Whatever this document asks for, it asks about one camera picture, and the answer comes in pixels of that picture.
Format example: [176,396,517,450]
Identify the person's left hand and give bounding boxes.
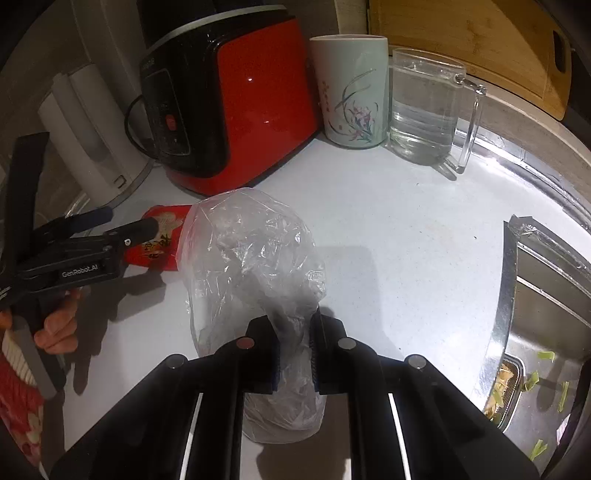
[34,291,80,355]

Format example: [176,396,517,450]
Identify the metal food container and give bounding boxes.
[482,355,525,423]

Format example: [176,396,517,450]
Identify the floral ceramic mug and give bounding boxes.
[308,34,389,149]

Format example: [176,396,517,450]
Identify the wooden cutting board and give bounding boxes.
[367,0,573,121]

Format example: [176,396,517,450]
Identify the stainless steel sink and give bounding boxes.
[462,124,591,467]

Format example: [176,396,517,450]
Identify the red snack packet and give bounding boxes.
[126,204,195,273]

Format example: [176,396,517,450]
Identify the person's left forearm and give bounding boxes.
[0,332,47,467]

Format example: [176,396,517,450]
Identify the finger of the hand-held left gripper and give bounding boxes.
[34,206,115,241]
[46,218,160,264]

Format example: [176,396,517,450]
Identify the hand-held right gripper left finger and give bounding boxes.
[48,315,282,480]

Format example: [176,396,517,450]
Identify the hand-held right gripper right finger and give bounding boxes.
[310,307,541,480]

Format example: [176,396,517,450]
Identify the black power cable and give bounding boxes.
[124,95,155,162]

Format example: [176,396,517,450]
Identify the scattered green vegetable scraps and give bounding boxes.
[519,350,573,462]

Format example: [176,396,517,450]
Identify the clear glass mug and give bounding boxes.
[387,47,488,175]

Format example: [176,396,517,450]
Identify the clear plastic bag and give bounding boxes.
[176,187,328,444]

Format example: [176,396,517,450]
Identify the white electric kettle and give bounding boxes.
[37,0,155,208]

